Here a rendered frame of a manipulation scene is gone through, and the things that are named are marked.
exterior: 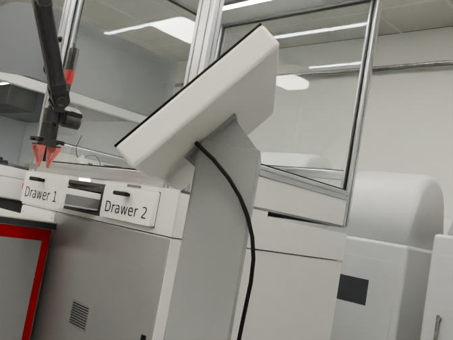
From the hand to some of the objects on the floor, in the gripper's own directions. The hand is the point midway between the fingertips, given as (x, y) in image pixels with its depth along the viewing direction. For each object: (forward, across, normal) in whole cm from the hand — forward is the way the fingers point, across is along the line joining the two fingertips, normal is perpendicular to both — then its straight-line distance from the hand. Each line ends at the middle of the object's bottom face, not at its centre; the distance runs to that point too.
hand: (43, 164), depth 189 cm
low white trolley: (+95, +15, -44) cm, 106 cm away
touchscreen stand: (+95, +16, +96) cm, 136 cm away
